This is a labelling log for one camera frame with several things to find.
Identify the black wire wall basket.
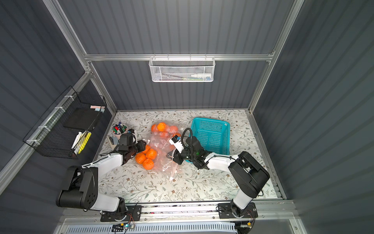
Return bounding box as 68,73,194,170
23,88,107,159

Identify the orange top of bag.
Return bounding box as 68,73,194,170
157,122,167,132

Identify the orange bottom left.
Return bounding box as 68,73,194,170
135,153,147,164

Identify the yellow marker in basket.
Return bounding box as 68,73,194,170
75,132,92,155

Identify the orange bottom middle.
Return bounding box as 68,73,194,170
142,158,154,170

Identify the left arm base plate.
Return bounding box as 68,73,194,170
100,205,142,222

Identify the clear pink-dotted zip-top bag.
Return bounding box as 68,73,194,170
135,122,184,181

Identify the orange middle left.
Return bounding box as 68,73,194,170
142,145,151,155

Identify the white wire wall basket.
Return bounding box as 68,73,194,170
149,57,216,83

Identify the orange right upper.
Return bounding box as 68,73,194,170
151,124,158,132

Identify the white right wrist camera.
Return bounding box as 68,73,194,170
169,135,185,153

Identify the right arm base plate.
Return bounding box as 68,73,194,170
216,202,258,219

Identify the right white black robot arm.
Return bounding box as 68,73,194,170
169,135,270,217

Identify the pink pen cup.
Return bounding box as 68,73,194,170
112,122,128,140

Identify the teal plastic basket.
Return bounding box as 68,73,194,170
191,118,230,155

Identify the orange lower middle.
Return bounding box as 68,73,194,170
146,148,158,160

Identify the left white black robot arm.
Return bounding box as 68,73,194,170
56,132,147,215

